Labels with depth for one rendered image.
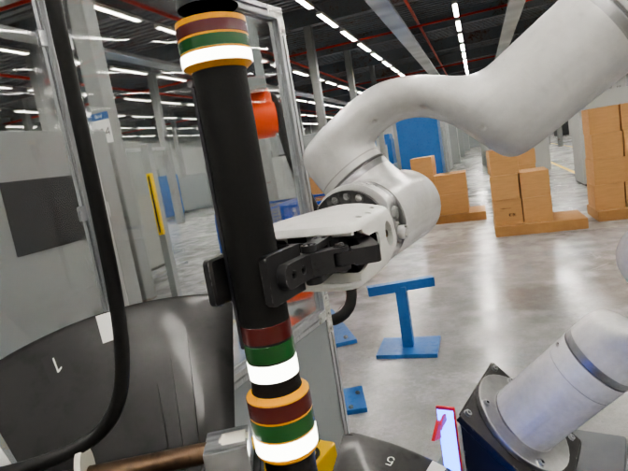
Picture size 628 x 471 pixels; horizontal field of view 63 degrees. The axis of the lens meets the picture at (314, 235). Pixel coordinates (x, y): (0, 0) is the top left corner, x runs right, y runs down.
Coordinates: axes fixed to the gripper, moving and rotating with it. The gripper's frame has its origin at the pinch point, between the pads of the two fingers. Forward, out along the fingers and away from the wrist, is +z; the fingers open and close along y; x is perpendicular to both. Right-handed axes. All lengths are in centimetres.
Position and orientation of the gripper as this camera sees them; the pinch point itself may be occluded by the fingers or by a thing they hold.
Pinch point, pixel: (254, 275)
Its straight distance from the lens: 33.8
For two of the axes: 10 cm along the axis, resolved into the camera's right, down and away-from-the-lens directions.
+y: -8.7, 0.7, 5.0
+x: -1.6, -9.8, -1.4
